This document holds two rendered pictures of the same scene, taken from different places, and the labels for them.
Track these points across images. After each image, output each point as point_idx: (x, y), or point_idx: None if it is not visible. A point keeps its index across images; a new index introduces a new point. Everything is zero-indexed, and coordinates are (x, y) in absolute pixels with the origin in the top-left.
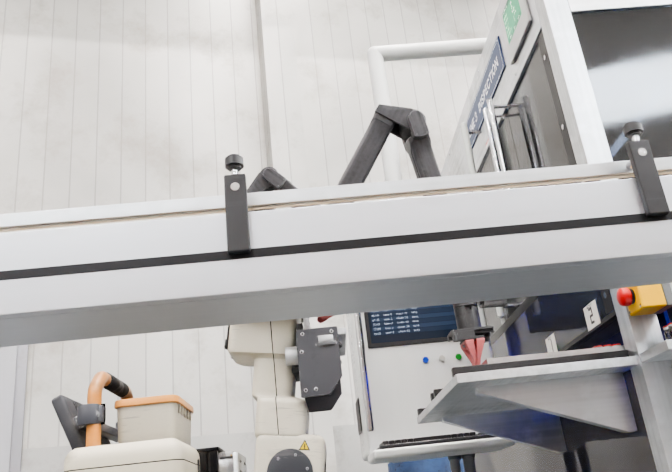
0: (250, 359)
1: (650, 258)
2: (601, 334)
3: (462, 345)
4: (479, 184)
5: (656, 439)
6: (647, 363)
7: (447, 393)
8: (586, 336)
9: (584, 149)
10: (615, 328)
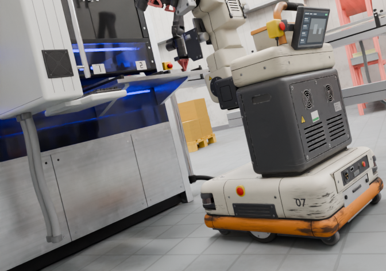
0: (234, 26)
1: None
2: (132, 72)
3: (184, 59)
4: None
5: (169, 107)
6: None
7: (191, 73)
8: (132, 71)
9: (150, 14)
10: (136, 72)
